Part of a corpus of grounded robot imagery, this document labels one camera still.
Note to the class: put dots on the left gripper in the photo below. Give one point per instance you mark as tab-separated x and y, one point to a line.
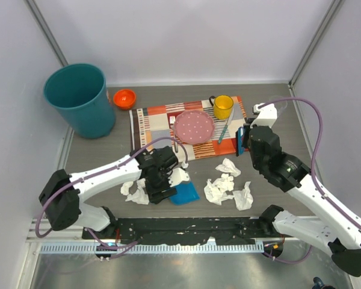
155	195

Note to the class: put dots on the blue hand brush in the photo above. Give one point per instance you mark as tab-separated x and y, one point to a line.
240	141

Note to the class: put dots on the blue dustpan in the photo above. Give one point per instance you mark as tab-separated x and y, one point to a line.
185	193

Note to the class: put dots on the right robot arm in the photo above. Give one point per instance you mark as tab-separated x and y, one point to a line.
339	235

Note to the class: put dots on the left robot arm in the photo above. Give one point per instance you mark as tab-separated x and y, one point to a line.
64	197

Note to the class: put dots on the crumpled paper left centre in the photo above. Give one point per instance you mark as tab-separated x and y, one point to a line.
141	183

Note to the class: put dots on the crumpled paper front left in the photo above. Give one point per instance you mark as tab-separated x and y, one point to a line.
139	197

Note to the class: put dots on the crumpled paper far left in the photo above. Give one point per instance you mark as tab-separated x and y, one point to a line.
124	190

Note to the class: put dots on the crumpled paper near placemat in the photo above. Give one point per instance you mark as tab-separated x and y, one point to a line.
184	165

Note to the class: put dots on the crumpled paper upper right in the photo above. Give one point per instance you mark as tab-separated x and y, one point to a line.
227	166

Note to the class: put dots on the clear plastic cup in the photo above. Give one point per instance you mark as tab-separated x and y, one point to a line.
279	104

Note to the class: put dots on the crumpled paper far right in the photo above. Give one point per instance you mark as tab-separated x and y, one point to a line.
243	198

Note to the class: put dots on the large crumpled paper right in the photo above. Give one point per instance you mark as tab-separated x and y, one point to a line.
218	191

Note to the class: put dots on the yellow enamel mug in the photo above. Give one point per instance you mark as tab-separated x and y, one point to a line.
222	106

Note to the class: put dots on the colourful patchwork placemat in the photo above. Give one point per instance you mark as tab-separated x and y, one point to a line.
151	123

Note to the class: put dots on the silver fork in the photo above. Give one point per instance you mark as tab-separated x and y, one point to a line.
172	120

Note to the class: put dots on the pink dotted plate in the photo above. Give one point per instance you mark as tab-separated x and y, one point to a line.
194	127

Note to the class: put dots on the orange bowl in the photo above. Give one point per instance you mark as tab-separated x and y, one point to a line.
125	99

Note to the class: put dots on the teal plastic trash bin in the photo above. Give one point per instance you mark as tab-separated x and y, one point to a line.
78	92

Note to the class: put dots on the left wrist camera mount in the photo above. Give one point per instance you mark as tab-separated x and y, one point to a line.
178	176

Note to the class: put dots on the knife with teal handle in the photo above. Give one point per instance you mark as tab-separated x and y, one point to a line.
226	126

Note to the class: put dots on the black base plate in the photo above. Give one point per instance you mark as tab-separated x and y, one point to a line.
190	231

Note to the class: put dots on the perforated cable duct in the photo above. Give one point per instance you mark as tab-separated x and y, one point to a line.
209	247

